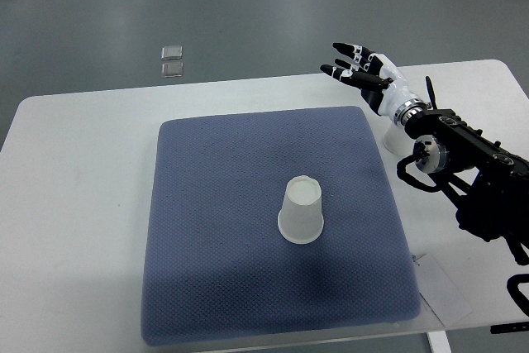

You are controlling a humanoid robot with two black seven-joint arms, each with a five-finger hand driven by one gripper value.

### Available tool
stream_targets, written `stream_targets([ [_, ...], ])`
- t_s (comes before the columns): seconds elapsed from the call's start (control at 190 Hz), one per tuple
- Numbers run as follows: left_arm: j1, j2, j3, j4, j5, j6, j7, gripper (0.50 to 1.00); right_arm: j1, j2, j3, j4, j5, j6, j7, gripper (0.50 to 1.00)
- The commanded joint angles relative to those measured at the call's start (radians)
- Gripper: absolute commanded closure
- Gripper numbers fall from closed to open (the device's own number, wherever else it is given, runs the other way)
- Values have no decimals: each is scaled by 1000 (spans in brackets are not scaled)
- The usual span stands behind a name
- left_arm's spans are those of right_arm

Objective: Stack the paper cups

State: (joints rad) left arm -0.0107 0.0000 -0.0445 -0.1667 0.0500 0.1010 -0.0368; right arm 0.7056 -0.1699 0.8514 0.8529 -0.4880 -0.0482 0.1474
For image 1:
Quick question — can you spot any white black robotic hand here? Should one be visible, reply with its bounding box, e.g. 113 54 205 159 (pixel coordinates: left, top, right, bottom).
320 43 427 128

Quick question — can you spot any white paper cup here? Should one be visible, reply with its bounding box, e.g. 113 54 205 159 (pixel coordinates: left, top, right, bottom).
278 175 324 245
383 123 414 157

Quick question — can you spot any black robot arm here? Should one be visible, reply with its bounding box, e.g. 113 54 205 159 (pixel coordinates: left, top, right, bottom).
397 79 528 266

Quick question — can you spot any upper metal floor plate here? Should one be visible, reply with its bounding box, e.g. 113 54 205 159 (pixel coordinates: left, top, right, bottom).
160 45 183 60

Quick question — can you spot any blue textured cushion mat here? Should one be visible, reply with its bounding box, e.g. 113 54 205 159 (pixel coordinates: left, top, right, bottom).
141 106 421 346

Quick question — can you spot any white table leg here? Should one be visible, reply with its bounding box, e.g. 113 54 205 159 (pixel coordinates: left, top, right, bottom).
427 331 452 353

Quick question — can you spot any black table control panel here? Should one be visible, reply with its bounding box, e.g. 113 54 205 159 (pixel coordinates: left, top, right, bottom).
490 322 529 335

